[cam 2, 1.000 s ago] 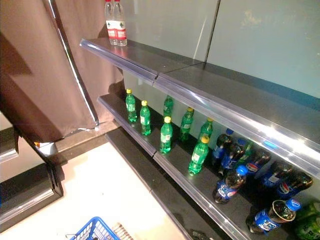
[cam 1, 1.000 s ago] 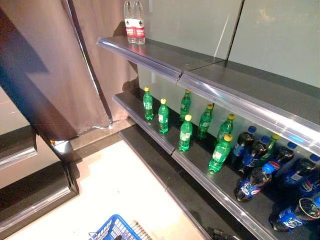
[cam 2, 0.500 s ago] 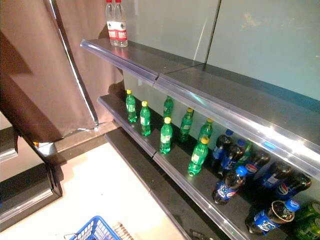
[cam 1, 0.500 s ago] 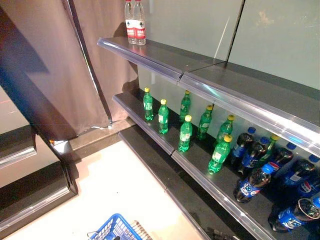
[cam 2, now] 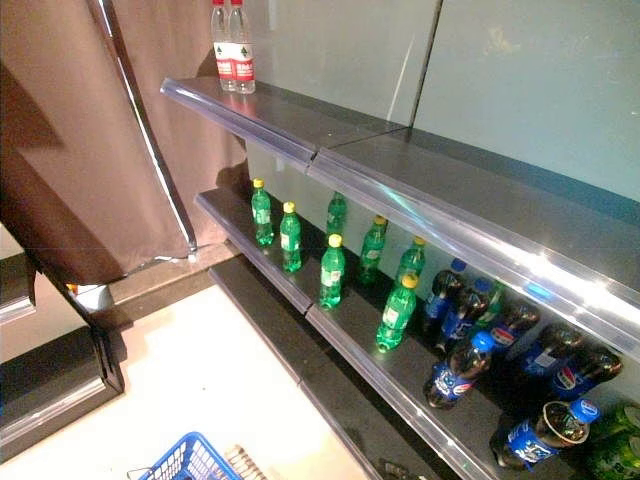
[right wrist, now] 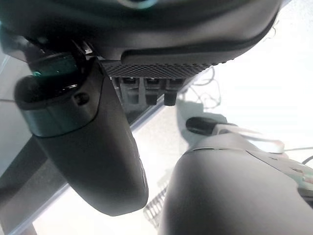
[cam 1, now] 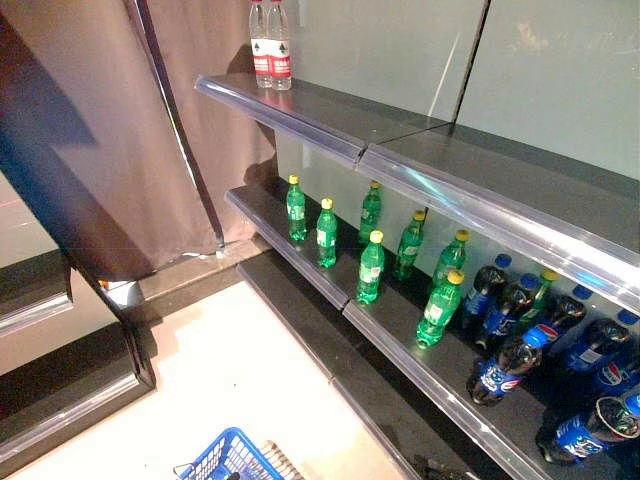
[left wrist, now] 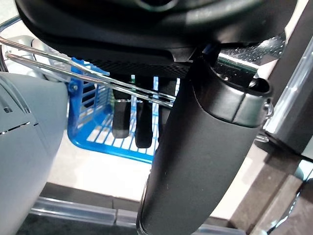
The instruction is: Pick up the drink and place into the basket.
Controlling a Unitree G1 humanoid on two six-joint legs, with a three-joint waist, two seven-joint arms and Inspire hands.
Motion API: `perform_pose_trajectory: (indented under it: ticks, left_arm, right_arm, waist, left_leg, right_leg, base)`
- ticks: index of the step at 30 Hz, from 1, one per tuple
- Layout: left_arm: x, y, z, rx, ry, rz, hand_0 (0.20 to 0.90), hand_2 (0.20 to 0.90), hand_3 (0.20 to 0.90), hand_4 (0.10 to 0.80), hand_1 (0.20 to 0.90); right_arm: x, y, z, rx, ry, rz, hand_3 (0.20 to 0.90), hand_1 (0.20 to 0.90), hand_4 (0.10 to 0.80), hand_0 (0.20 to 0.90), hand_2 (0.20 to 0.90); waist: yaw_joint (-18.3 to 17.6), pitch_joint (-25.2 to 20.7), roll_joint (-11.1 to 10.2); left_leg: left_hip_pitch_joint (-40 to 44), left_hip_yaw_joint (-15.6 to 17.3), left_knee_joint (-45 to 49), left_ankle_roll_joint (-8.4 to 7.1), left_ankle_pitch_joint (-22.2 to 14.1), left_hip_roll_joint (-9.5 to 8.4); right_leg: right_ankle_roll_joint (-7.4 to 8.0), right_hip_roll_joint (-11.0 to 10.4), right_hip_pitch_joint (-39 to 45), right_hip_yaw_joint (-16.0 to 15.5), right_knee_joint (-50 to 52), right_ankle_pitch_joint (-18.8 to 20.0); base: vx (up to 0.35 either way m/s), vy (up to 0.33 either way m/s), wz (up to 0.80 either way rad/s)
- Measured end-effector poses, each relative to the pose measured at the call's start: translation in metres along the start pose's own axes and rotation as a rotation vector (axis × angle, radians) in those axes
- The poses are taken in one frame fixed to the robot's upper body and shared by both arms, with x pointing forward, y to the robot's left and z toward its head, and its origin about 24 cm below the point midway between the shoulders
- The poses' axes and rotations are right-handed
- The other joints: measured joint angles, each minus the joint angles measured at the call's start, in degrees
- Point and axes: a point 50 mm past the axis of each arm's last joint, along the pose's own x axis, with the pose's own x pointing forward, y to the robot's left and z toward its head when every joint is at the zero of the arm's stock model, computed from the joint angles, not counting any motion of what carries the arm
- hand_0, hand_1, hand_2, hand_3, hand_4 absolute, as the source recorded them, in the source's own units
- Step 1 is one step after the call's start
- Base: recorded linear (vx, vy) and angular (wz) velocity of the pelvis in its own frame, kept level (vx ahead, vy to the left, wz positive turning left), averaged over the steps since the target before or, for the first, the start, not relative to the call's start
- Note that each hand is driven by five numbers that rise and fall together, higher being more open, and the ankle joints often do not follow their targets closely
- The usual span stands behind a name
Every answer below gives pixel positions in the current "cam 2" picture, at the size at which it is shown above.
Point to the green soda bottle yellow cap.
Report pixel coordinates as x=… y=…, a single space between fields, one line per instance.
x=261 y=220
x=412 y=260
x=396 y=315
x=290 y=240
x=371 y=255
x=332 y=275

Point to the blue plastic shopping basket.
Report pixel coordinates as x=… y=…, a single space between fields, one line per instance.
x=192 y=460

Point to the dark display shelf unit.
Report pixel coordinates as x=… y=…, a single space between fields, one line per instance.
x=50 y=380

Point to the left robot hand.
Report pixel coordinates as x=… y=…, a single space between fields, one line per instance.
x=245 y=462

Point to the cola bottle blue label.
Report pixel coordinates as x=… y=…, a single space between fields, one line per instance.
x=455 y=377
x=515 y=325
x=580 y=372
x=535 y=437
x=440 y=300
x=462 y=315
x=545 y=352

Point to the clear water bottle red label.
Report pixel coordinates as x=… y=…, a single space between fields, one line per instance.
x=243 y=57
x=223 y=55

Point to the brown fabric curtain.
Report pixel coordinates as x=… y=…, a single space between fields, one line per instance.
x=75 y=135

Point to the dark shelf base board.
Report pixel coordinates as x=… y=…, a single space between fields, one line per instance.
x=310 y=350

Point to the dark metal shelf board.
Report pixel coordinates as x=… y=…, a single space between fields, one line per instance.
x=400 y=170
x=350 y=320

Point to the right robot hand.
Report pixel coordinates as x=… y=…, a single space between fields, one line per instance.
x=397 y=468

